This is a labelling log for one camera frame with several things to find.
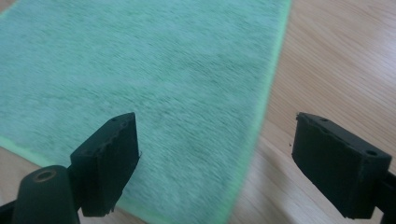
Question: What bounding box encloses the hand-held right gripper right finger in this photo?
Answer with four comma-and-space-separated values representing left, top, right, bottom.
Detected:
290, 112, 393, 220

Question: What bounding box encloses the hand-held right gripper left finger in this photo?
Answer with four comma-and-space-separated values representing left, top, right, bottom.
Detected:
69, 112, 141, 218

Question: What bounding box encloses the green microfibre cloth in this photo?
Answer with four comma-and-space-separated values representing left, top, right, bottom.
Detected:
0, 0, 293, 224

